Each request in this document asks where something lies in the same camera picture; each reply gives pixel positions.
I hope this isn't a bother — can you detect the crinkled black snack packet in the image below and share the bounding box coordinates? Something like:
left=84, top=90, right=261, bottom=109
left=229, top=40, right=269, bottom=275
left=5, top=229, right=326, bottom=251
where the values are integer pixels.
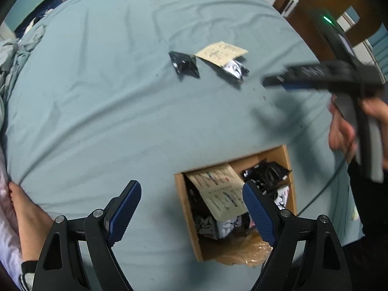
left=169, top=51, right=201, bottom=79

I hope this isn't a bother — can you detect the person's left foot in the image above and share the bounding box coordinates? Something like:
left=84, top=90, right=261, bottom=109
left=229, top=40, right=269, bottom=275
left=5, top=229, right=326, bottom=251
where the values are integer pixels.
left=8, top=182, right=53, bottom=263

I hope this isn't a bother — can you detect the pink cloth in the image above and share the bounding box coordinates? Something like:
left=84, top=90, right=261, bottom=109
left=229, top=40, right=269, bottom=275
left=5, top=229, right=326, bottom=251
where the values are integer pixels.
left=0, top=148, right=23, bottom=279

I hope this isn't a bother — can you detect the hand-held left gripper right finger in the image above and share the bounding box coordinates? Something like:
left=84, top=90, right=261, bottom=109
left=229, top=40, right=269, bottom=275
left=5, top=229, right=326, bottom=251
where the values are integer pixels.
left=242, top=180, right=354, bottom=291

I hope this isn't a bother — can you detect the person's right hand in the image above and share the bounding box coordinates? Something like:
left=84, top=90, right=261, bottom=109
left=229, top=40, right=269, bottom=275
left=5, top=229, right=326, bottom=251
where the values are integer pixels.
left=328, top=95, right=388, bottom=160

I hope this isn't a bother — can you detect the teal bed sheet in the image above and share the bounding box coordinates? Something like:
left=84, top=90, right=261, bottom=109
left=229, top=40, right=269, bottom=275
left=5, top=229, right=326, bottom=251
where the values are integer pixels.
left=0, top=0, right=364, bottom=291

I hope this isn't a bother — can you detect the cardboard box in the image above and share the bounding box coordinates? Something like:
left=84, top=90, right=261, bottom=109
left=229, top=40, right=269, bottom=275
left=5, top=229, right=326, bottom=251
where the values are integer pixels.
left=174, top=145, right=298, bottom=267

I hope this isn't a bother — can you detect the person's right forearm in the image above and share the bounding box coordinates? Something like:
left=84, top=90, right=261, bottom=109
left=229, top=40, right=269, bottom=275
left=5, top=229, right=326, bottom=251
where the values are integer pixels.
left=347, top=158, right=388, bottom=291

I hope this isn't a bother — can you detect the beige snack packet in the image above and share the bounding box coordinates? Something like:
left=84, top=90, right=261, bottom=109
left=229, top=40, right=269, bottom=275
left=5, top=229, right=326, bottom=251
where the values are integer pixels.
left=194, top=41, right=248, bottom=66
left=185, top=163, right=244, bottom=190
left=206, top=185, right=250, bottom=220

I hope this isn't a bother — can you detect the dark framed picture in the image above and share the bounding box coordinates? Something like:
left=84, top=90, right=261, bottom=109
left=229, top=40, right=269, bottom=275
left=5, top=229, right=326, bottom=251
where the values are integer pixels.
left=14, top=0, right=65, bottom=37

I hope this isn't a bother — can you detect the silver printed snack packet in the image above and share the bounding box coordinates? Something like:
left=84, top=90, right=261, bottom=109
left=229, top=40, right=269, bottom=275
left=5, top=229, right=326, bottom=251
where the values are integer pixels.
left=224, top=60, right=250, bottom=82

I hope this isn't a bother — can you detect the pile of black snack packets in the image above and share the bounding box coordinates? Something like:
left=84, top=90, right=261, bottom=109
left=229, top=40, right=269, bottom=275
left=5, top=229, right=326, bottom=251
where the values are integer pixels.
left=186, top=158, right=292, bottom=240

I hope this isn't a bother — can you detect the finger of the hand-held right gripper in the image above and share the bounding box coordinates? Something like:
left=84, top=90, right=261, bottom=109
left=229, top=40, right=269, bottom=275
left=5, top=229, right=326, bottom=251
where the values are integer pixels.
left=262, top=62, right=333, bottom=92

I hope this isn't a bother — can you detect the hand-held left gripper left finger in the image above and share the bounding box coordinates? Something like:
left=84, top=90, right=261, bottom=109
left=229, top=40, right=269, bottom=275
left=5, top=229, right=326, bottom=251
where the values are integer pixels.
left=32, top=180, right=142, bottom=291

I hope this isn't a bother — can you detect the crumpled grey blanket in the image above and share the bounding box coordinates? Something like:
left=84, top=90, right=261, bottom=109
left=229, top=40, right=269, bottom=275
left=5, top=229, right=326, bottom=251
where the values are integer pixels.
left=0, top=24, right=46, bottom=134

